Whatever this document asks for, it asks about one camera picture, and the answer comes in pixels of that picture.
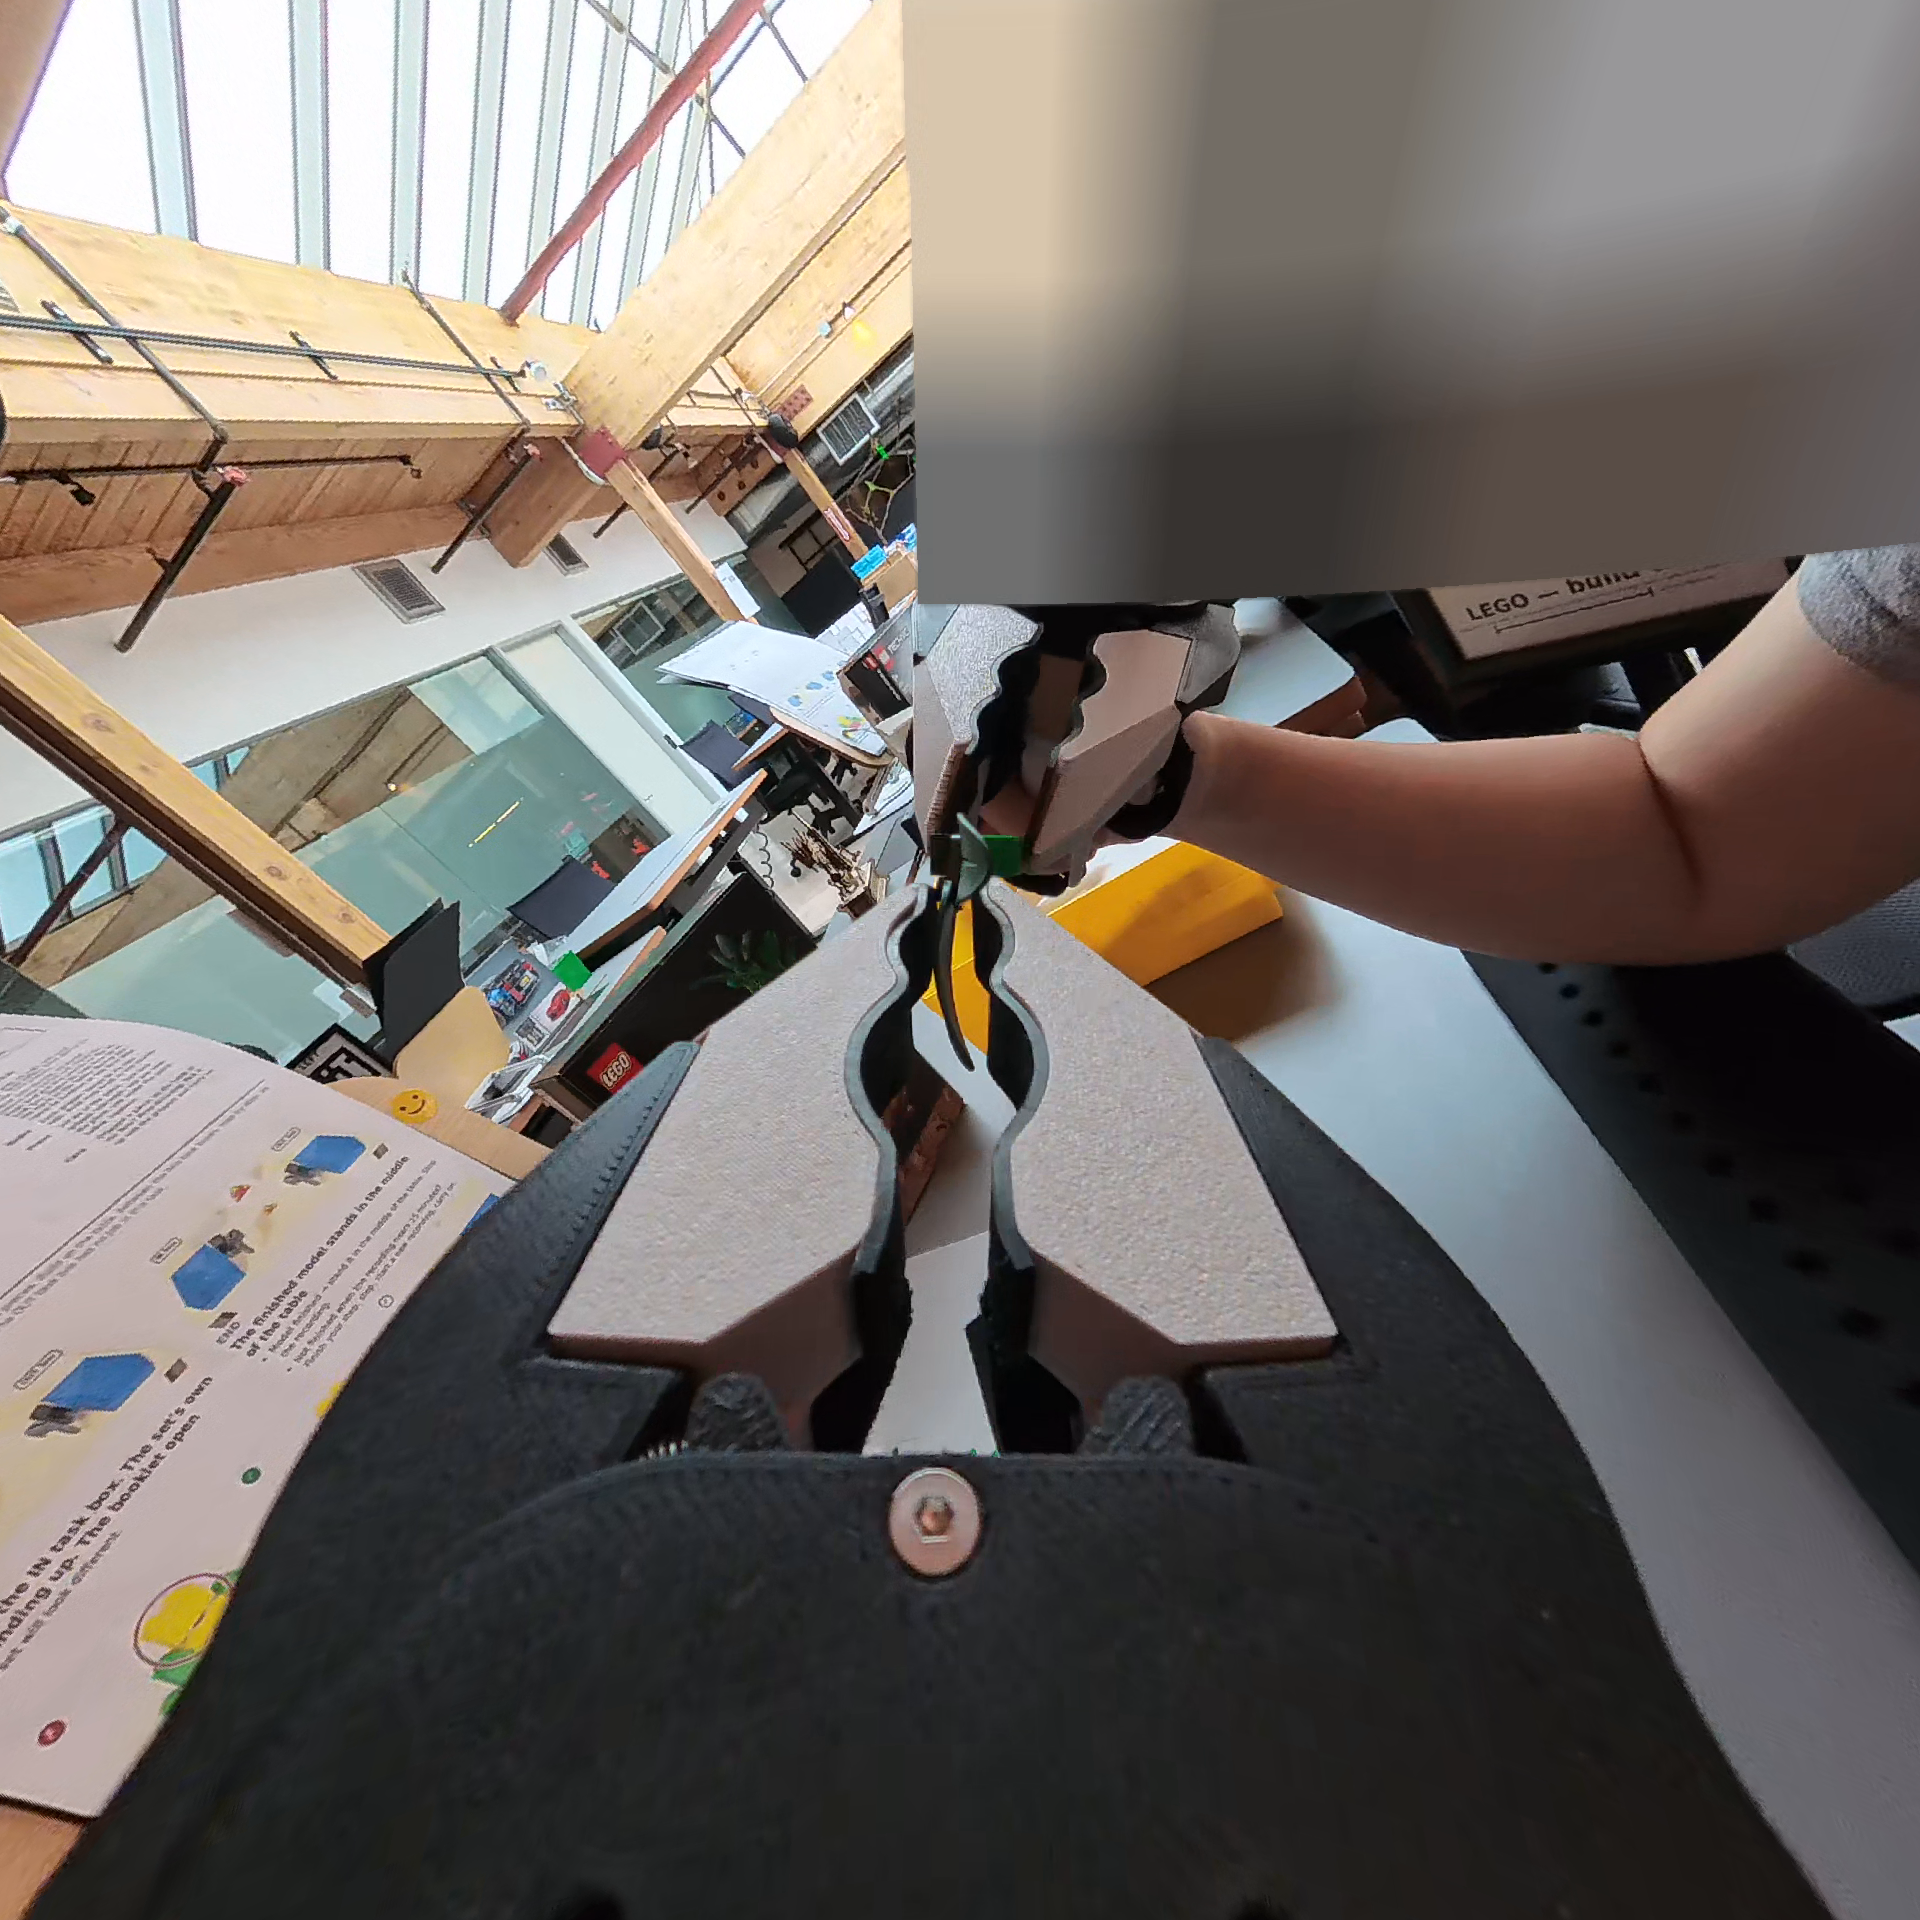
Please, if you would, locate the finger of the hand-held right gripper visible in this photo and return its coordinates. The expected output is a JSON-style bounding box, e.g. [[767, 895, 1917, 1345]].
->
[[905, 606, 1047, 886], [1024, 606, 1246, 895]]

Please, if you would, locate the laminated instruction sheet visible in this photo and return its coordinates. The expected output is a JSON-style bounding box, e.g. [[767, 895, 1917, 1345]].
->
[[0, 1018, 512, 1815]]

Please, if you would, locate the yellow plastic bin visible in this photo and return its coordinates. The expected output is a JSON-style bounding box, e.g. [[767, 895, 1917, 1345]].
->
[[924, 839, 1285, 1009]]

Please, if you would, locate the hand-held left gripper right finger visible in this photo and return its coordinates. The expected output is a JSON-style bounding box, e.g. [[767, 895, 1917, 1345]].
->
[[966, 879, 1342, 1455]]

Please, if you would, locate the black toy set box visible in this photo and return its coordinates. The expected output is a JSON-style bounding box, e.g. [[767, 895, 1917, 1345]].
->
[[532, 871, 965, 1220]]

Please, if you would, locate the black framed marker sign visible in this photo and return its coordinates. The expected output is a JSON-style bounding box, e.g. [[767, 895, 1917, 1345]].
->
[[1397, 556, 1792, 708]]

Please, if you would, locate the printed toy car box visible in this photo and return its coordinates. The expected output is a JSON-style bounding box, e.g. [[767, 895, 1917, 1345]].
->
[[480, 960, 579, 1054]]

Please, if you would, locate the black perforated panel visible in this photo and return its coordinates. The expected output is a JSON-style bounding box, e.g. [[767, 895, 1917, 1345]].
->
[[1462, 947, 1920, 1518]]

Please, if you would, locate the plywood panel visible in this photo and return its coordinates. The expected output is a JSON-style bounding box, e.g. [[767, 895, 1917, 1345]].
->
[[394, 986, 516, 1111]]

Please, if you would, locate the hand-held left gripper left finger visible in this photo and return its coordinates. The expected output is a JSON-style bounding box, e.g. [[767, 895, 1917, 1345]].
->
[[545, 882, 924, 1452]]

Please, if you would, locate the person's right forearm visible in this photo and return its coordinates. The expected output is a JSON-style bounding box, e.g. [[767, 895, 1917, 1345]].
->
[[1281, 577, 1920, 970]]

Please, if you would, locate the green toy leaf assembly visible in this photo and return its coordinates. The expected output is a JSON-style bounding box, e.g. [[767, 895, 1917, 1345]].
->
[[929, 817, 1029, 1073]]

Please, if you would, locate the person's right hand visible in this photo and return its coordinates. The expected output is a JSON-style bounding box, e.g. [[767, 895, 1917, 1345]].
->
[[1146, 718, 1291, 872]]

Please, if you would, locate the tilted instruction board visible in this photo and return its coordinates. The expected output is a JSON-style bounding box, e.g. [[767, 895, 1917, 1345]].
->
[[661, 623, 895, 769]]

